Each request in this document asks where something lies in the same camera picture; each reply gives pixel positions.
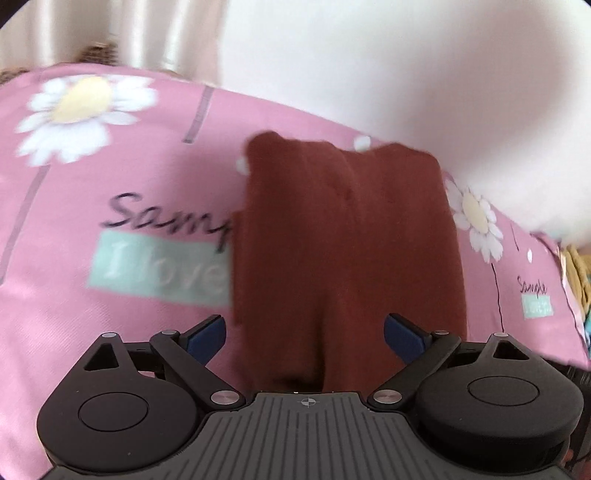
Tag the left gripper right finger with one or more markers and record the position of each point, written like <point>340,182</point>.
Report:
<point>492,407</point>

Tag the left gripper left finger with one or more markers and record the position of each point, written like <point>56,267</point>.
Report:
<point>124,407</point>

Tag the rust red sweater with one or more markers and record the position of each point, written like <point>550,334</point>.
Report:
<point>330,242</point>

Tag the yellow cloth at bedside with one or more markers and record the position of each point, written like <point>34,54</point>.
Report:
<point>577,268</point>

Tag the pink floral bed sheet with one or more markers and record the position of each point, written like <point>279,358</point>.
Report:
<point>118,192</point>

